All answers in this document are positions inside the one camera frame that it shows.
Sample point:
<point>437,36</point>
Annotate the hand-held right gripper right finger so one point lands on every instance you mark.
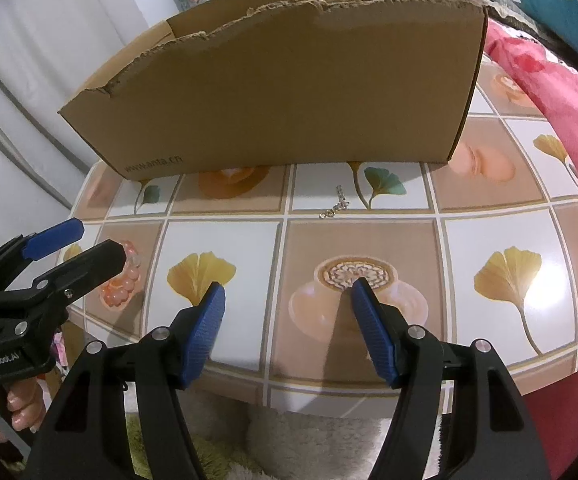
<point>374,330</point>

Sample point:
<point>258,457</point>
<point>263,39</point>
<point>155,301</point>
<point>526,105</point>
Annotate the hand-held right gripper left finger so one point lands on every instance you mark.
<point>206,325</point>

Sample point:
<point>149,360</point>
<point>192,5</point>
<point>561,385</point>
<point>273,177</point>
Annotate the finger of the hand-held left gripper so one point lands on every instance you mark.
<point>54,237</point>
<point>94,262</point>

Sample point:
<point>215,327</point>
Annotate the brown cardboard box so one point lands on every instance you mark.
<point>269,100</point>

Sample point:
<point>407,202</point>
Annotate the person's left hand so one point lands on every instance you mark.
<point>24,405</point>

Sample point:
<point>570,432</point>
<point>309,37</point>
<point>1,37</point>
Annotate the white green fluffy rug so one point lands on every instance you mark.
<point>294,435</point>

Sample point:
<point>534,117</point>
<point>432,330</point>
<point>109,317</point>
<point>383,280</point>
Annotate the white cloth with grey stripes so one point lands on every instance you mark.
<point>44,85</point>

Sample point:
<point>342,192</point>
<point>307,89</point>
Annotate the pink floral blanket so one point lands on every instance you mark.
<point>569,110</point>

